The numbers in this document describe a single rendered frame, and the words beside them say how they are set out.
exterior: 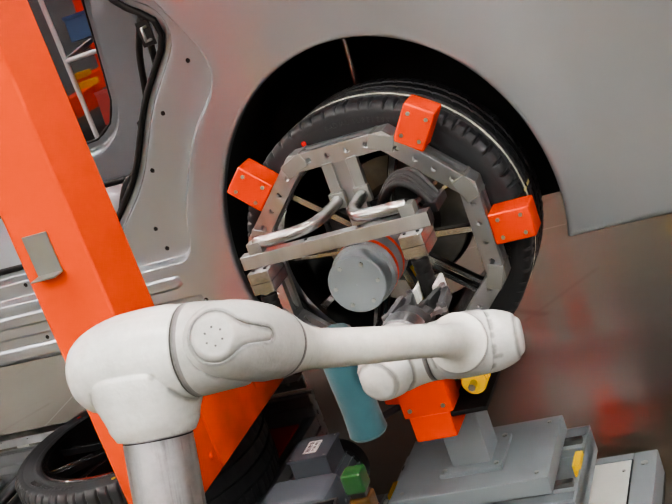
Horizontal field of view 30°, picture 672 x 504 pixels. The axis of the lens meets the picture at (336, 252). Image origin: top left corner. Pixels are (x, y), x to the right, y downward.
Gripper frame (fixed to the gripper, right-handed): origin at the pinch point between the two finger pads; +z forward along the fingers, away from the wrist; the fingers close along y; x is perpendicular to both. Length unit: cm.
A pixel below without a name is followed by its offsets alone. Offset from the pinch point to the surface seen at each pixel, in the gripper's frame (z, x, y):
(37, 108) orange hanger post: -13, 59, -60
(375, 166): 46, 16, -19
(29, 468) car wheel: 23, -32, -128
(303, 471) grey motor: 16, -43, -50
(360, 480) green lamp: -40.0, -18.3, -10.4
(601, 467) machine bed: 52, -75, 9
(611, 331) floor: 153, -83, 1
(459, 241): 46.3, -6.7, -5.2
